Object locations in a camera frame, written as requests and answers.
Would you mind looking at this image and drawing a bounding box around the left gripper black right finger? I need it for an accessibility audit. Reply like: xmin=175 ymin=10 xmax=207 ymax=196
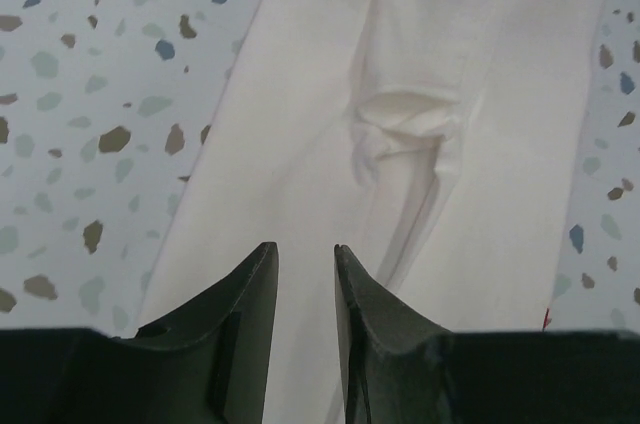
xmin=334 ymin=245 xmax=639 ymax=424

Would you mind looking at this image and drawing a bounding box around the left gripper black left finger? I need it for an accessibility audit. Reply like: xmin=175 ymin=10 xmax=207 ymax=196
xmin=1 ymin=242 xmax=278 ymax=423

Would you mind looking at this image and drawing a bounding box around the white coca-cola t shirt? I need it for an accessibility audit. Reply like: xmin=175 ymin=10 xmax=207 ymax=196
xmin=141 ymin=0 xmax=601 ymax=423

